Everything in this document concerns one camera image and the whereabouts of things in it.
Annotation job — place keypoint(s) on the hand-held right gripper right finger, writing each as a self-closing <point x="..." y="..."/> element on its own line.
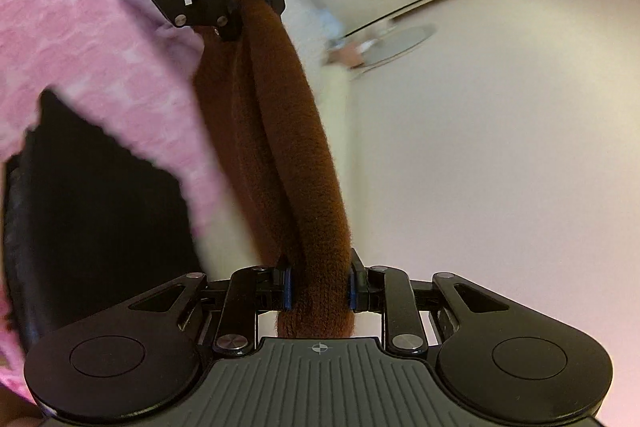
<point x="351" y="289"/>

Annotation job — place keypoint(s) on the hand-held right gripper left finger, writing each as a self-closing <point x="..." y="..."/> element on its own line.
<point x="287" y="289"/>

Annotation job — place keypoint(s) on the brown knit sweater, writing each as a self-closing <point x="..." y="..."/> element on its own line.
<point x="285" y="132"/>

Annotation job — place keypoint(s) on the pink fluffy blanket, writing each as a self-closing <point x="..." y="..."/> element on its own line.
<point x="60" y="32"/>

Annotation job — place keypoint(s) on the black cloth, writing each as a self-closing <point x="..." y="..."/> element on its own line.
<point x="100" y="217"/>

